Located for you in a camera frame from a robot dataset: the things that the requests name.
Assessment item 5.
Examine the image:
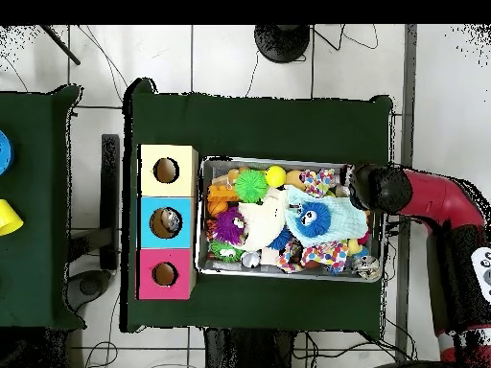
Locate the wooden box with three holes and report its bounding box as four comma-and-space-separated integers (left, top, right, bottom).
136, 144, 199, 300

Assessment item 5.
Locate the blue round object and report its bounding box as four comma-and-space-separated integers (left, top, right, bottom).
0, 129, 14, 173

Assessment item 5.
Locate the black round stand base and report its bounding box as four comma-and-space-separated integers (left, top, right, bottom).
254, 24, 312, 64

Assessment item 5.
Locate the cream white cloth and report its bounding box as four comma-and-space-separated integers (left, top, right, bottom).
239, 187, 292, 253

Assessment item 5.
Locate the shallow clear mesh bin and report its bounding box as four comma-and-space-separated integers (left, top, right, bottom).
195, 156, 387, 284

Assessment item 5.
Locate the orange toy building block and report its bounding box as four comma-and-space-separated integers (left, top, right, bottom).
208, 186, 241, 218

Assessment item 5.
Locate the purple spiky ball with eyes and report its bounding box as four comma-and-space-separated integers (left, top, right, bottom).
212, 208, 248, 246

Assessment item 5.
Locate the silver crushed can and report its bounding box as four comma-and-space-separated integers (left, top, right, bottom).
354, 255, 381, 279

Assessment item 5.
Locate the large colourful dotted cloth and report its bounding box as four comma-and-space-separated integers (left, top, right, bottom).
277, 239, 350, 273

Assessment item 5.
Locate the green cloth side table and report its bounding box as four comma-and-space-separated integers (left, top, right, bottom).
0, 83, 83, 331

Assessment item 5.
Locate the black panel stand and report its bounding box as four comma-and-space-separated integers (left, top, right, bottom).
101, 133, 122, 269

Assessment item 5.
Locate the black pole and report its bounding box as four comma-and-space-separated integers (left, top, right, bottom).
39, 24, 82, 66

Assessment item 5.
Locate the green spiky rubber ball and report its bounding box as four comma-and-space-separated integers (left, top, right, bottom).
234, 168, 270, 203

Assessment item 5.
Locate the green toy with white eyes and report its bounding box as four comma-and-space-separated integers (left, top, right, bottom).
210, 241, 246, 264

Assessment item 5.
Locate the yellow ball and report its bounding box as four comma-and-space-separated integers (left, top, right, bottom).
265, 165, 288, 189

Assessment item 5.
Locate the small colourful dotted cloth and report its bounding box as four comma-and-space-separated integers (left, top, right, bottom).
300, 170, 336, 198

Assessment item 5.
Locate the tan orange ball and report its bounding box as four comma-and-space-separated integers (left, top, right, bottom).
285, 170, 305, 191

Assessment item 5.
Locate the grey round stand foot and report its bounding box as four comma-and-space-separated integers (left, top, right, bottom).
64, 269, 112, 308

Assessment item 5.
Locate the yellow cup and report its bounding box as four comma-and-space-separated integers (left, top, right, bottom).
0, 198, 24, 237

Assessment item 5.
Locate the mint green cloth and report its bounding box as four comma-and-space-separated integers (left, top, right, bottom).
285, 185, 371, 248

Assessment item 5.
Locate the dark green table cloth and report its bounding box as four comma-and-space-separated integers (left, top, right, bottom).
122, 76, 396, 338

